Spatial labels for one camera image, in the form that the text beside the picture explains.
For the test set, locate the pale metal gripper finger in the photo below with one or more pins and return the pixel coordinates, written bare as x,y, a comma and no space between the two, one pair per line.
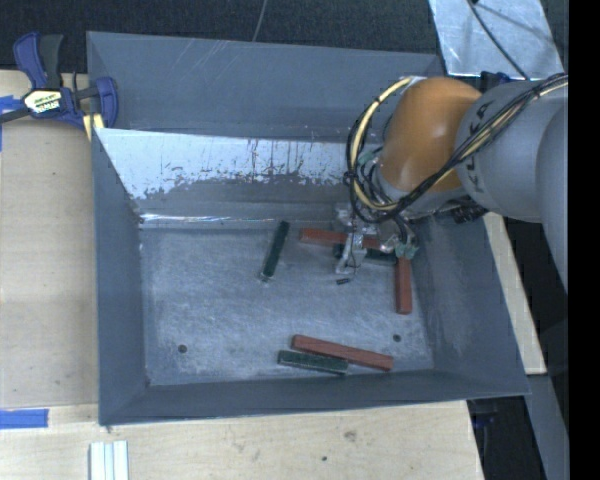
345,258
360,257

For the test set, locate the small black piece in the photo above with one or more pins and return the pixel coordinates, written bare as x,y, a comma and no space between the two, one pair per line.
343,281

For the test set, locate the red-brown flat block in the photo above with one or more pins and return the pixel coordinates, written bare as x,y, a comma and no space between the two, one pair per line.
342,352
403,288
322,236

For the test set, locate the dark green flat block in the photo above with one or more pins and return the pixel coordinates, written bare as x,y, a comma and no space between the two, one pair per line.
275,250
312,363

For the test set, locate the grey metal bin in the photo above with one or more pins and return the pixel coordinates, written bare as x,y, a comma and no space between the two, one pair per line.
230,318

